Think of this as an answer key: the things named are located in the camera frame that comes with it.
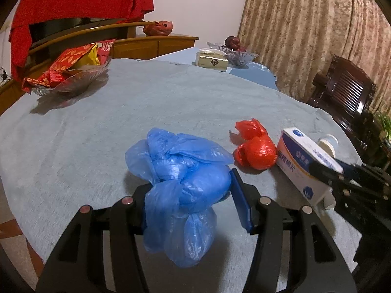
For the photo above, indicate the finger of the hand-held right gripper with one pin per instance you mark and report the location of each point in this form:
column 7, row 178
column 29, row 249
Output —
column 349, row 167
column 325, row 172

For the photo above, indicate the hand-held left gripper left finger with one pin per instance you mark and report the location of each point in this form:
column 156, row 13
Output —
column 122, row 219

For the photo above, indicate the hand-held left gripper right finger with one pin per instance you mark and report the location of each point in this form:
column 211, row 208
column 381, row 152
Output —
column 241, row 201

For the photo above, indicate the white plastic bottle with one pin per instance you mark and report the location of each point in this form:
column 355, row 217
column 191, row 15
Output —
column 328, row 142

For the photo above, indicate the white blue medicine box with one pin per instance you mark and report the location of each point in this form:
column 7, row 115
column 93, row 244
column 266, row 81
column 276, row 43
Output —
column 297, row 158

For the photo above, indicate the small red plastic bag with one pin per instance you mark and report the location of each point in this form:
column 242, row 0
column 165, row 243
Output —
column 258, row 152

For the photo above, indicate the blue plastic bag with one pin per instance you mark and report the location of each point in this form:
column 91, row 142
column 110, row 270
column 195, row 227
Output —
column 183, row 174

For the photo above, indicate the potted green plant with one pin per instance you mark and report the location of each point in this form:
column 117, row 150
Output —
column 385, row 125

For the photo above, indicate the dark wooden armchair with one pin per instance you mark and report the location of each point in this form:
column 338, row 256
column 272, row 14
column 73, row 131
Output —
column 348, row 88

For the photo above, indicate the blue tablecloth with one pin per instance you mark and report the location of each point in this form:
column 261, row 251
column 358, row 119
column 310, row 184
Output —
column 250, row 74

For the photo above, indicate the glass fruit bowl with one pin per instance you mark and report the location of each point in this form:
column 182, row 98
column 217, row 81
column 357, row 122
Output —
column 241, row 57

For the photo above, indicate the beige floral curtain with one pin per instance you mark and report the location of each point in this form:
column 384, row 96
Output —
column 305, row 30

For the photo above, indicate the beige tissue box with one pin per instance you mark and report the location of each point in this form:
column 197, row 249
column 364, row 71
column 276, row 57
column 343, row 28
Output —
column 210, row 61

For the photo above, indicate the glass snack dish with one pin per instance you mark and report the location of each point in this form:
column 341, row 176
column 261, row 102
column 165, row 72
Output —
column 76, row 82

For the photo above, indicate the red apple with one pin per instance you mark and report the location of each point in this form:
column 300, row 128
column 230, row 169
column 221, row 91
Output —
column 241, row 49
column 231, row 41

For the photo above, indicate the red snack packet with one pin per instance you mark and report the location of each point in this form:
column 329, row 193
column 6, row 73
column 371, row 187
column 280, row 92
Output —
column 45, row 79
column 107, row 45
column 71, row 58

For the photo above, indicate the yellow snack packet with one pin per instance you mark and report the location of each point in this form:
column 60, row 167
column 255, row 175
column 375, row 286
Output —
column 88, row 58

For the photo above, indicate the wooden television cabinet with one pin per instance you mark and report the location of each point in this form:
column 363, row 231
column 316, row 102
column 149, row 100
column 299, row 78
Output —
column 146, row 44

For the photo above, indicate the red patterned plastic bag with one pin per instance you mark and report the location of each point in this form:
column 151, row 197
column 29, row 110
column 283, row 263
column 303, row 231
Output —
column 157, row 29

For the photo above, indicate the black television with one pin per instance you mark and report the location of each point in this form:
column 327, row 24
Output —
column 70, row 27

